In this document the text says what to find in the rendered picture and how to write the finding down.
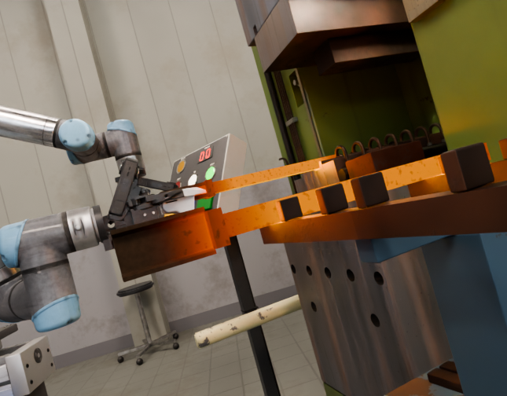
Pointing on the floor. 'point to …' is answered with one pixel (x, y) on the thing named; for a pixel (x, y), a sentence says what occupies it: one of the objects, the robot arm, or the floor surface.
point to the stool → (144, 323)
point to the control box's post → (246, 310)
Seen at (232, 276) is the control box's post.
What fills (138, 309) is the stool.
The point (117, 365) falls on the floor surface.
